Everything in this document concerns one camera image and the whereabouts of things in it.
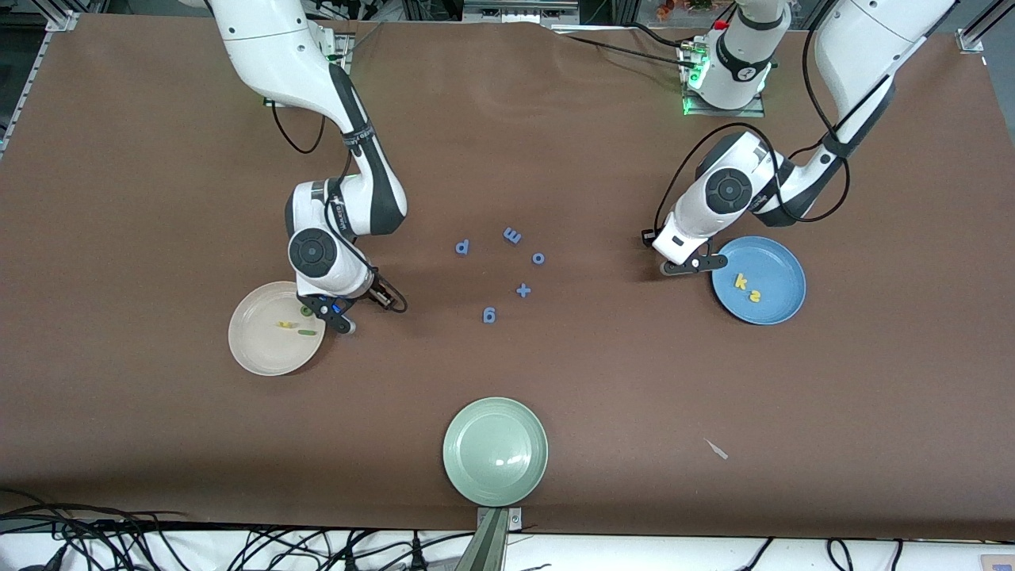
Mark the black base cable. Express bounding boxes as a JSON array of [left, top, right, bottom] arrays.
[[622, 22, 699, 52], [345, 22, 385, 60], [555, 32, 691, 68]]

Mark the pale green round plate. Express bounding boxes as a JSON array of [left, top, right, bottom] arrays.
[[442, 397, 550, 508]]

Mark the grey camera support bar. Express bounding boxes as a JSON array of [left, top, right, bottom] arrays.
[[454, 512, 508, 571]]

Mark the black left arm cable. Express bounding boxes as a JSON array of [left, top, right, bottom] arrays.
[[654, 0, 851, 235]]

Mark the grey metal box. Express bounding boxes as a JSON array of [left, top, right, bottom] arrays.
[[464, 0, 580, 23]]

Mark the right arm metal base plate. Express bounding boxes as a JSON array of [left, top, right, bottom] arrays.
[[262, 32, 354, 108]]

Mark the beige round plate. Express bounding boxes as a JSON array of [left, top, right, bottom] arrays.
[[228, 281, 327, 377]]

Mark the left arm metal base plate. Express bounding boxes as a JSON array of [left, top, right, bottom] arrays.
[[682, 40, 767, 118]]

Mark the blue round plate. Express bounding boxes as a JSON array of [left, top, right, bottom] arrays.
[[711, 236, 807, 326]]

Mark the aluminium frame profile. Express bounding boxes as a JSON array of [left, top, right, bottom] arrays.
[[956, 8, 1015, 55], [0, 10, 80, 155]]

